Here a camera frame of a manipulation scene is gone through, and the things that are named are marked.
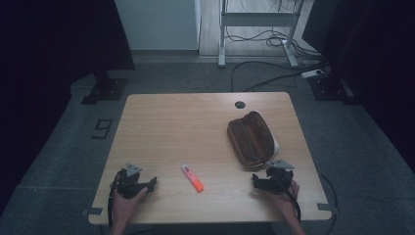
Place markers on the white desk frame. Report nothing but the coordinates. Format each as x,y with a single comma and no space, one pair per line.
257,19

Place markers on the orange highlighter pen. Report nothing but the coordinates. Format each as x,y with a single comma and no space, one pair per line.
193,178

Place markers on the dark curtain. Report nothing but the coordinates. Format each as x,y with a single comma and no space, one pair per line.
49,49
375,65

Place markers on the brown pencil case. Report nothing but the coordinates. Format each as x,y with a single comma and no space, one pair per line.
251,140

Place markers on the black stand base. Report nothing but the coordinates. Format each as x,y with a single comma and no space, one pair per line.
106,89
329,88

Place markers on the white power strip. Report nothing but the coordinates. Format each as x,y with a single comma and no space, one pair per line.
311,73

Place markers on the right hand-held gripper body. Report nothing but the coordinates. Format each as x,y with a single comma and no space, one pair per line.
279,179

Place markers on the white cabinet panel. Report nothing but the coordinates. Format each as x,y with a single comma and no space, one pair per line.
156,24

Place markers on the person's left hand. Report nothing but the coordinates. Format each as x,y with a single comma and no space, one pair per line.
125,205

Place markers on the grey tape strip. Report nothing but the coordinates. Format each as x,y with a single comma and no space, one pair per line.
94,211
323,206

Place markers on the person's right hand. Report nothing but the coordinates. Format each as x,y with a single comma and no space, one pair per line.
284,199

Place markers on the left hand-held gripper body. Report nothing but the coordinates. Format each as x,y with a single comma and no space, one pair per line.
128,186

